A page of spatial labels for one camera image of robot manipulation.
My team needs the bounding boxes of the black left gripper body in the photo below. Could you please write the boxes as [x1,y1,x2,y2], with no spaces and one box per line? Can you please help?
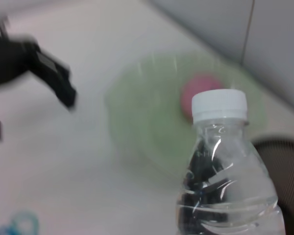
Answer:
[0,16,40,88]

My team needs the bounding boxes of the pink peach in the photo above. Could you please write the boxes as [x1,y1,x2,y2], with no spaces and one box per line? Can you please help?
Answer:
[181,75,223,120]

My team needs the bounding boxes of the clear water bottle green label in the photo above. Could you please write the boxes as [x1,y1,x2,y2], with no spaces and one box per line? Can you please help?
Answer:
[175,89,286,235]

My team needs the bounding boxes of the blue scissors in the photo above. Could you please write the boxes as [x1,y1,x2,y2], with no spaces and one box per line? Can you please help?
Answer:
[0,209,40,235]

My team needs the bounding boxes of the pale green fruit plate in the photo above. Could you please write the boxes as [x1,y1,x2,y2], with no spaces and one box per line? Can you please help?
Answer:
[105,52,267,172]

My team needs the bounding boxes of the black mesh pen holder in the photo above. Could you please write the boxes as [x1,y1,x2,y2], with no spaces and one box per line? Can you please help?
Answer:
[249,137,294,235]

